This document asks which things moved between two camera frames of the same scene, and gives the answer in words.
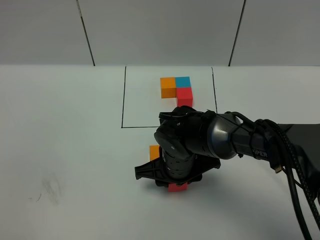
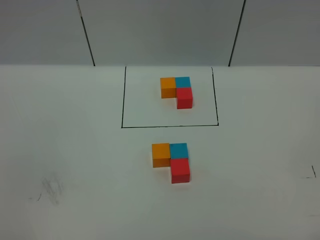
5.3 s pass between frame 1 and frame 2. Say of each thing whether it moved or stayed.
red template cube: stayed
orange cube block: moved
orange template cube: stayed
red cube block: moved
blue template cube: stayed
